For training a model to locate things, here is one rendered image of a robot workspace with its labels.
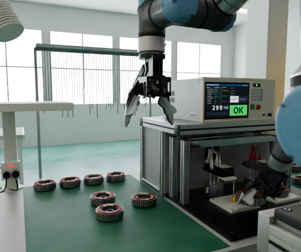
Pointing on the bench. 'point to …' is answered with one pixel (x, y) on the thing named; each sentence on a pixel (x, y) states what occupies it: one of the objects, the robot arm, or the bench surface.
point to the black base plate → (233, 230)
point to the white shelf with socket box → (11, 179)
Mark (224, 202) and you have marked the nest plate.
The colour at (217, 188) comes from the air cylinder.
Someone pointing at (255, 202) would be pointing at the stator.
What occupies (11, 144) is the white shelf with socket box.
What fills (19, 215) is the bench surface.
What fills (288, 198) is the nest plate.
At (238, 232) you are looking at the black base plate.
